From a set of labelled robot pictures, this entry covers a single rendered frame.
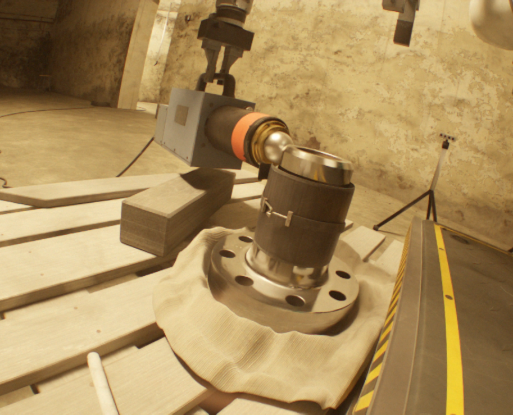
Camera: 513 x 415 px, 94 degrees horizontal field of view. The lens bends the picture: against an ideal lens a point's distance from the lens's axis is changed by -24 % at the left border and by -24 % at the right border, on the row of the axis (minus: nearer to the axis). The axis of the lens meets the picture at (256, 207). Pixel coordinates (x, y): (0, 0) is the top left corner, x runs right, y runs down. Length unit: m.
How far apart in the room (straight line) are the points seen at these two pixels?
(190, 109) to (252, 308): 0.46
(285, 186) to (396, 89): 2.47
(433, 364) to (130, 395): 0.28
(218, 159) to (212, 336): 0.44
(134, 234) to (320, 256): 0.34
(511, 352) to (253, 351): 0.28
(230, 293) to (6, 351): 0.31
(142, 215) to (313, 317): 0.34
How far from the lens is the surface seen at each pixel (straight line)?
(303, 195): 0.42
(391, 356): 0.20
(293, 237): 0.44
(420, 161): 2.74
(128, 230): 0.60
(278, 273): 0.47
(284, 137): 0.53
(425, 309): 0.28
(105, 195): 0.82
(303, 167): 0.43
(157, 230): 0.56
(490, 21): 0.75
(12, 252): 0.60
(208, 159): 0.70
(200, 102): 0.68
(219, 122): 0.63
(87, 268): 0.54
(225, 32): 0.78
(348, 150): 2.88
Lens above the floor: 0.44
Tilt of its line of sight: 18 degrees down
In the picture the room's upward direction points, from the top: 13 degrees clockwise
